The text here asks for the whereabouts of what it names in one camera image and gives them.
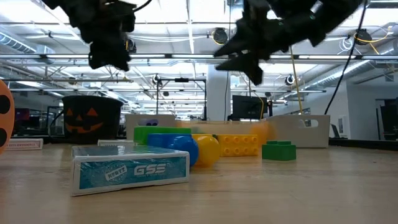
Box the white plastic bin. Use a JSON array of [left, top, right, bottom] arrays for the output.
[[266, 114, 331, 149], [125, 113, 177, 141]]

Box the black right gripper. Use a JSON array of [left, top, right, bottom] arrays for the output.
[[213, 0, 321, 86]]

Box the white building column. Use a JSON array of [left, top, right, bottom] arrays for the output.
[[206, 63, 231, 121]]

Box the black pumpkin-face bucket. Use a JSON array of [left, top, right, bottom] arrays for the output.
[[61, 95, 124, 144]]

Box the yellow eight-stud toy brick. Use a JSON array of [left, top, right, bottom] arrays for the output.
[[216, 134, 259, 157]]

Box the long ceiling light strip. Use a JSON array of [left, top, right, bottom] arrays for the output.
[[0, 53, 398, 61]]

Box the yellow hanging cable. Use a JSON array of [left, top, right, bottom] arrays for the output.
[[289, 46, 304, 115]]

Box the orange translucent bin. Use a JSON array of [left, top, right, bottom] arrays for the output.
[[175, 120, 276, 147]]

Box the bright green long toy brick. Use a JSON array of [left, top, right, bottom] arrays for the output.
[[133, 125, 192, 146]]

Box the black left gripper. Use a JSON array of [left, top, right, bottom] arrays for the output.
[[42, 0, 137, 72]]

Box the thick black hanging cable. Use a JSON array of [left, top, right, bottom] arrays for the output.
[[324, 0, 369, 115]]

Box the silver ceiling duct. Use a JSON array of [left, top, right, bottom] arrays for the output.
[[0, 30, 55, 55]]

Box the small green toy brick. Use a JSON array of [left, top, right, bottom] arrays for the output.
[[261, 140, 297, 162]]

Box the black computer monitor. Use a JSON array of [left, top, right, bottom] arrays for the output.
[[231, 95, 269, 121]]

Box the black background rig frame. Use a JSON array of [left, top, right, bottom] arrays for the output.
[[156, 77, 208, 121]]

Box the orange foam die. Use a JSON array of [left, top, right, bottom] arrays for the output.
[[0, 80, 16, 156]]

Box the Nertz playing card deck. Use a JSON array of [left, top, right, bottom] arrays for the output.
[[70, 144, 191, 197]]

